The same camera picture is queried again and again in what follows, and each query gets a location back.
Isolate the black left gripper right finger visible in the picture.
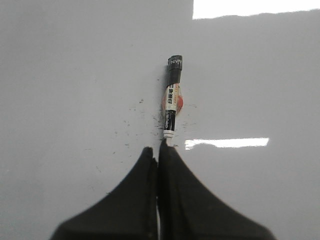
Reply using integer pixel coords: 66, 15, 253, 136
157, 140, 275, 240

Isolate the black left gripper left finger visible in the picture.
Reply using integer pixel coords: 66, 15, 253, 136
51, 147, 158, 240

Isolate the black white whiteboard marker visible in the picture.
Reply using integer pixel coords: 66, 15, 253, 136
162, 55, 184, 147

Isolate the white whiteboard with aluminium frame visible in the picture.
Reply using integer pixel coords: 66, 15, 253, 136
0, 0, 320, 240

